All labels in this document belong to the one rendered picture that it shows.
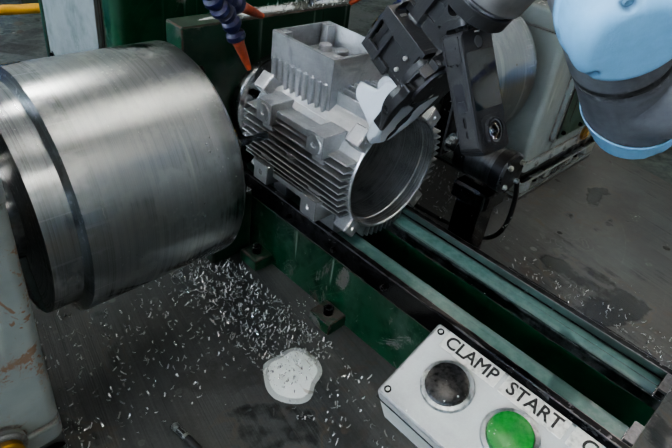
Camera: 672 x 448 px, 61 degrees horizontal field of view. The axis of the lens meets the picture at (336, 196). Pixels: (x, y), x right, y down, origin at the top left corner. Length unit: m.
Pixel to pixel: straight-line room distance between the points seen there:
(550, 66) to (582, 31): 0.69
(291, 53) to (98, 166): 0.32
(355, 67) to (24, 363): 0.47
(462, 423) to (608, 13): 0.27
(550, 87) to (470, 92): 0.57
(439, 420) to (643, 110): 0.27
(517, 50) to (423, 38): 0.44
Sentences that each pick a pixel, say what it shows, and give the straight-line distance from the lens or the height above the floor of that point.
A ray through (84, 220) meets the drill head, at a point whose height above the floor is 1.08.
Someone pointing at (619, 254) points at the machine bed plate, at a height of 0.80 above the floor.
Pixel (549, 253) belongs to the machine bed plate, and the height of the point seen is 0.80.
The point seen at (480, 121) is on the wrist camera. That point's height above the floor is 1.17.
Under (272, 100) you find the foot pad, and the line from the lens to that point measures 0.73.
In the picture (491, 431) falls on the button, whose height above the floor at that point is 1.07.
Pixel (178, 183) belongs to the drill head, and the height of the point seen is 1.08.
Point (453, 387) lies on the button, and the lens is 0.41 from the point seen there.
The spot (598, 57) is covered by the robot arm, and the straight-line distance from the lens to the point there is 0.39.
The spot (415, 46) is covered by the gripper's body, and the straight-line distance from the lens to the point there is 0.54.
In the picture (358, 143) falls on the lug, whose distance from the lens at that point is 0.65.
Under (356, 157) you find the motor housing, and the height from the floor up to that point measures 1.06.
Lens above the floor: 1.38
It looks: 33 degrees down
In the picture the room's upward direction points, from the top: 8 degrees clockwise
